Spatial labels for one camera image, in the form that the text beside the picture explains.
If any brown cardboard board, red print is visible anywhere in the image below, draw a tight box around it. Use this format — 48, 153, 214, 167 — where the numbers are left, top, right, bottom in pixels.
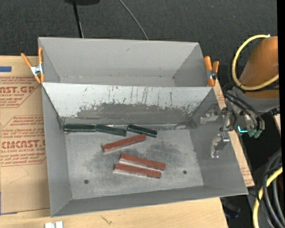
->
0, 46, 256, 215

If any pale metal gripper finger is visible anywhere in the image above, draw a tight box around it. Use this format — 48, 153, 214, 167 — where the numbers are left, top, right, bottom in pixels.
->
209, 132, 231, 159
199, 103, 228, 125

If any dark green flat block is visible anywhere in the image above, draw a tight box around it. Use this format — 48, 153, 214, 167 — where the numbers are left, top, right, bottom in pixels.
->
126, 123, 158, 139
63, 122, 97, 134
95, 123, 128, 139

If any grey metal bin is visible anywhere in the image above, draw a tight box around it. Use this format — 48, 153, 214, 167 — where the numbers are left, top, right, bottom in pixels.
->
38, 29, 250, 218

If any red-brown flat block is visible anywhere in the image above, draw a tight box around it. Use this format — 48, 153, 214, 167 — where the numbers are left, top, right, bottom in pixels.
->
111, 162, 162, 181
118, 151, 167, 173
101, 134, 147, 155

